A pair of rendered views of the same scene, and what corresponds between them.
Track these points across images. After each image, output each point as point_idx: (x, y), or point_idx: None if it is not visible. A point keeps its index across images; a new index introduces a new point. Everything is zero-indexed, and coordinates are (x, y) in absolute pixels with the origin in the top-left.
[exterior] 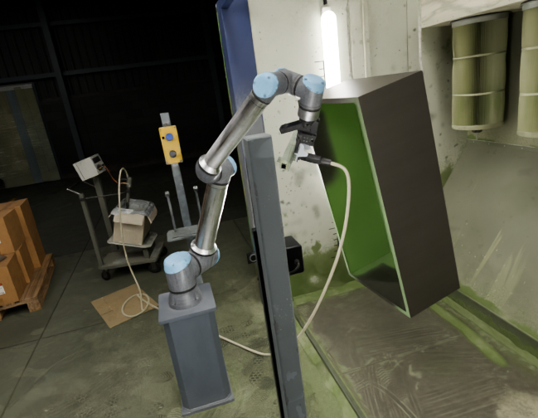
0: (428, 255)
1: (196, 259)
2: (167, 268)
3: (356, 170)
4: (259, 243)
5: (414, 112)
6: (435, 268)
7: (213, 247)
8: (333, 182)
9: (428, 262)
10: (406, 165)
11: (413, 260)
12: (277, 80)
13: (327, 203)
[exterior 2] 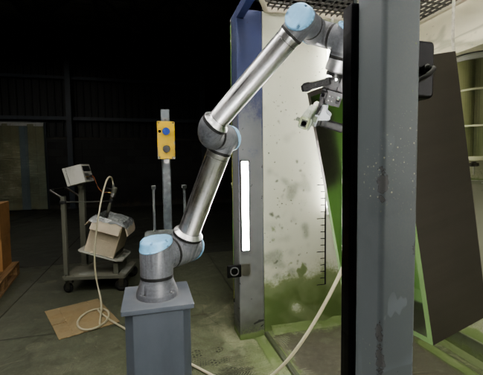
0: (455, 265)
1: (178, 244)
2: (144, 247)
3: None
4: (362, 21)
5: (446, 93)
6: (462, 283)
7: (199, 235)
8: (336, 187)
9: (455, 274)
10: (436, 150)
11: (438, 267)
12: (313, 11)
13: (327, 208)
